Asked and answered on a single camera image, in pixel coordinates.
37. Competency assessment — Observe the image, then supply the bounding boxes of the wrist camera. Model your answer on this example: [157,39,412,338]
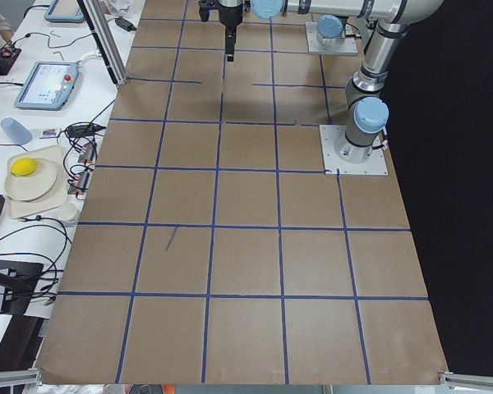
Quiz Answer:
[198,0,218,22]

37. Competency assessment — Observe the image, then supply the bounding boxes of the brown paper table cover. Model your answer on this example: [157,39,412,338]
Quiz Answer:
[37,1,446,384]

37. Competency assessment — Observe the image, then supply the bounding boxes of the yellow lemon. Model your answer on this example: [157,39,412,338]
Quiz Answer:
[10,158,38,176]

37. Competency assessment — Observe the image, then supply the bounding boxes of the blue plastic cup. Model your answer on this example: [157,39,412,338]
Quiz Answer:
[1,117,32,145]

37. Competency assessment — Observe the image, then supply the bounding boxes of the black box on stand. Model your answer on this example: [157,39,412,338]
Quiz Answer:
[0,259,44,315]

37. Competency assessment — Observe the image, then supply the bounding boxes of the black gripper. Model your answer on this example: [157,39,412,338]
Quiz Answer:
[217,0,243,62]

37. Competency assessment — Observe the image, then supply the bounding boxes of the aluminium frame post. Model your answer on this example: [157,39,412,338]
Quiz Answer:
[77,0,127,86]

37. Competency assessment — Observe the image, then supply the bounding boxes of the small remote control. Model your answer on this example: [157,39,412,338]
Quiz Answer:
[30,128,62,139]

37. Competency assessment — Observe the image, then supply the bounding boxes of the beige tray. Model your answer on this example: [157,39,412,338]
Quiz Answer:
[4,145,67,219]

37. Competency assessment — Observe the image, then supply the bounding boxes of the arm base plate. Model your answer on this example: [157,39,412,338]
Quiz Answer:
[320,125,388,176]
[306,22,358,57]

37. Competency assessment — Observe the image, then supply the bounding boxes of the white paper cup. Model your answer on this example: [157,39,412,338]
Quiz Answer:
[57,203,81,225]

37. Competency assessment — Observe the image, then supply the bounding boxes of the beige plate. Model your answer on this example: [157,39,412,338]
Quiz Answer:
[4,159,58,201]

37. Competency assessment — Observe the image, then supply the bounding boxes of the teach pendant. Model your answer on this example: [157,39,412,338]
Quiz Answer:
[14,62,79,111]
[44,0,85,23]

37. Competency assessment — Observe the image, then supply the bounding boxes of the black power adapter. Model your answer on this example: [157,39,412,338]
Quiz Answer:
[115,17,136,32]

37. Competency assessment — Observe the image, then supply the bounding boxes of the near teach pendant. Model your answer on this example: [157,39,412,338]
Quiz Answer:
[14,62,79,111]

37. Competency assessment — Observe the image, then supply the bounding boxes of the far teach pendant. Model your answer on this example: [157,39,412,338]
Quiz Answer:
[44,0,85,23]

